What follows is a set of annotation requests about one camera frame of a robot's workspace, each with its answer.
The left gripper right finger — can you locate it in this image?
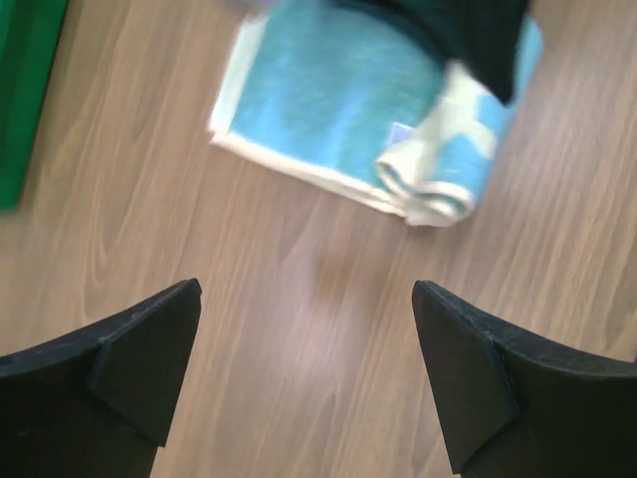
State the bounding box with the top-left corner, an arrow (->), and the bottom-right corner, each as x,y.
412,281 -> 636,477

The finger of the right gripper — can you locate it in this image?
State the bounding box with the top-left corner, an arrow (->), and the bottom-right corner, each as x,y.
334,0 -> 531,104

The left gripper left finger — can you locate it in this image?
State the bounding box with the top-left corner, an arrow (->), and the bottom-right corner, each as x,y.
1,279 -> 202,478

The yellow green towel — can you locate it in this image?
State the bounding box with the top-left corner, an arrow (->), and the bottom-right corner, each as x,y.
208,1 -> 543,227

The green plastic tray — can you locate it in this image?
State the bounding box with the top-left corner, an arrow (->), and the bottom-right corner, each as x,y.
1,0 -> 68,210

